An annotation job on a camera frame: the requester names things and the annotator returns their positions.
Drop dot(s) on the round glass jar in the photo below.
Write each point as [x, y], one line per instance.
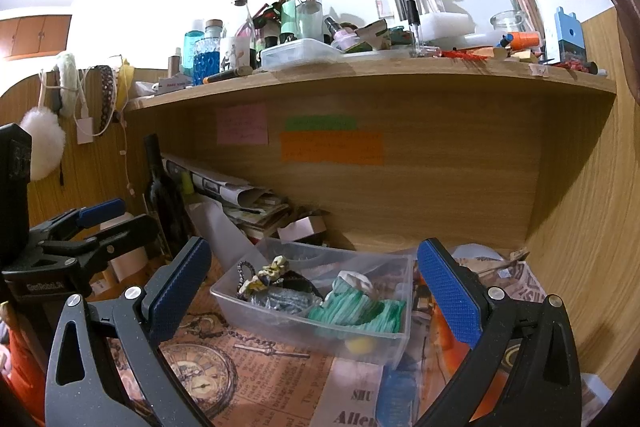
[505, 23]

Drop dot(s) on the white fluffy pompom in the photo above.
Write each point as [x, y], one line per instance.
[44, 144]

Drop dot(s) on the pink sticky note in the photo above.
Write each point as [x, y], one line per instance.
[242, 123]

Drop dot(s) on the dark wine bottle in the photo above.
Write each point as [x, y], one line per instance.
[162, 202]

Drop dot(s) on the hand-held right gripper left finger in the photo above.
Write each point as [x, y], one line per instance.
[175, 287]

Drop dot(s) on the black marker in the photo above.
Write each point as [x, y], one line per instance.
[227, 75]

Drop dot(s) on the small white cardboard box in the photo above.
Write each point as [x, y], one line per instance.
[302, 229]

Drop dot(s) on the yellow foam ball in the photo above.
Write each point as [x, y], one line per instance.
[361, 345]

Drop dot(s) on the stack of newspapers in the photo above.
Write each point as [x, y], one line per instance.
[240, 197]

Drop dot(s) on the orange glossy item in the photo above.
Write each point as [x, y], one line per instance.
[445, 342]

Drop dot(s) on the blue plastic box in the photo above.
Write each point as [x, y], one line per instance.
[568, 36]

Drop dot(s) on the orange sticky note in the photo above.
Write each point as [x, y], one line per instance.
[332, 148]

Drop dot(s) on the green sticky note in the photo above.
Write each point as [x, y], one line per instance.
[320, 123]

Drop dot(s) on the yellow headband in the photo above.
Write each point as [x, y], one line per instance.
[125, 82]

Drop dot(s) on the teal liquid bottle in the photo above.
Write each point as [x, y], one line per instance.
[190, 47]

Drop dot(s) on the clear plastic bin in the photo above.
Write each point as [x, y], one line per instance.
[300, 252]

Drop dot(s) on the black capped nail polish bottle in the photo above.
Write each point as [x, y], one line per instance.
[412, 14]

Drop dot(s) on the green pump bottle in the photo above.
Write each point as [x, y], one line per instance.
[290, 14]

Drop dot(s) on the clear cylinder canister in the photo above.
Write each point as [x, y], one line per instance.
[525, 4]

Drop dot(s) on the wooden shelf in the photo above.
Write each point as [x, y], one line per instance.
[380, 79]

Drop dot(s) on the clear lidded plastic box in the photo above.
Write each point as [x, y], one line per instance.
[300, 53]

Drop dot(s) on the wooden wall cabinet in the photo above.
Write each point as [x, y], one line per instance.
[35, 36]

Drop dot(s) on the small pink jar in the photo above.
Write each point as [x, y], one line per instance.
[344, 41]

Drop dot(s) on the white cloth sock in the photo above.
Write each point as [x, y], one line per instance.
[356, 281]

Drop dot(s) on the black patterned scrunchie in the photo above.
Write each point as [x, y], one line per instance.
[267, 274]

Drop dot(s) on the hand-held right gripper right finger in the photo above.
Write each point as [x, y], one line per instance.
[447, 289]

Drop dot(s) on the newspaper print paper sheet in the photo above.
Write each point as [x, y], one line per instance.
[280, 362]

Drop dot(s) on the white foam block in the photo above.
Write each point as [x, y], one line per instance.
[447, 28]

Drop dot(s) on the clear jar silver lid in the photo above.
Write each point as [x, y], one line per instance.
[310, 17]

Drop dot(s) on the white charger adapter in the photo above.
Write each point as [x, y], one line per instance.
[85, 130]

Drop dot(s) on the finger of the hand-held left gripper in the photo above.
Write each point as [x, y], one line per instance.
[102, 211]
[130, 234]

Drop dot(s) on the white fluffy headband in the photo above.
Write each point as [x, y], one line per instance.
[67, 79]

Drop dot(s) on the white paper roll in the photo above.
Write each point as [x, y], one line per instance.
[125, 264]

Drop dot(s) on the green knitted sock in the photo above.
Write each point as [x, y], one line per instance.
[350, 309]

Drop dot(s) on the blue bead bottle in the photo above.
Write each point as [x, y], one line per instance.
[207, 62]

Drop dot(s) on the black patterned headband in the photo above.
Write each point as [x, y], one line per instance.
[106, 94]

